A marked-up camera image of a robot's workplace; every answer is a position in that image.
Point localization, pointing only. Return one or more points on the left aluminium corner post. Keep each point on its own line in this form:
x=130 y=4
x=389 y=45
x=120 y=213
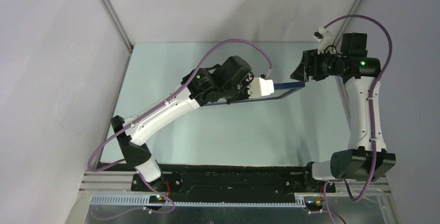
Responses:
x=117 y=24

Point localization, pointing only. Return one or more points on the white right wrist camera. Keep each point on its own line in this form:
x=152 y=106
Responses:
x=324 y=37

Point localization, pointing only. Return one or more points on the grey slotted cable duct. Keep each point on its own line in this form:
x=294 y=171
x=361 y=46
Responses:
x=155 y=200

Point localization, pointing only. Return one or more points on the right aluminium corner post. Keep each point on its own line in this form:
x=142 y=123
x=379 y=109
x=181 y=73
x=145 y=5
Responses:
x=346 y=22

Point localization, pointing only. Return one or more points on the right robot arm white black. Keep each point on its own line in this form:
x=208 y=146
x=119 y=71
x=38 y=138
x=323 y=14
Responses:
x=366 y=156

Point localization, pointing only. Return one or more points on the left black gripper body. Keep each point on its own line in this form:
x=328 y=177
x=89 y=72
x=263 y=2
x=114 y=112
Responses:
x=233 y=92

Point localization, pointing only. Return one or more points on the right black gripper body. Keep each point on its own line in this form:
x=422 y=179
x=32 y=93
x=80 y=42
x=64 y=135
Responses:
x=324 y=65

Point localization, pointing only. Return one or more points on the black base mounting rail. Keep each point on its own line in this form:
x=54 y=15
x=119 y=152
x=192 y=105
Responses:
x=180 y=181

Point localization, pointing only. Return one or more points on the wooden picture frame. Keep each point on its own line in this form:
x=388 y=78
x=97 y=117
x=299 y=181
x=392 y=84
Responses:
x=285 y=90

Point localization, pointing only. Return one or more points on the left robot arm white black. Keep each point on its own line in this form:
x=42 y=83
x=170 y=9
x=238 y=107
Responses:
x=133 y=132

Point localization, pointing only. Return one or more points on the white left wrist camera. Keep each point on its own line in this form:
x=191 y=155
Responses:
x=260 y=87

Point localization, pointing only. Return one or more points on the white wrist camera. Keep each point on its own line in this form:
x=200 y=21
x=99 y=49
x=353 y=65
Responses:
x=324 y=37
x=260 y=87

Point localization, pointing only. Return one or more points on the aluminium corner post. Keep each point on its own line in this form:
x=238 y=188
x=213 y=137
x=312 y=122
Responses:
x=346 y=22
x=117 y=24

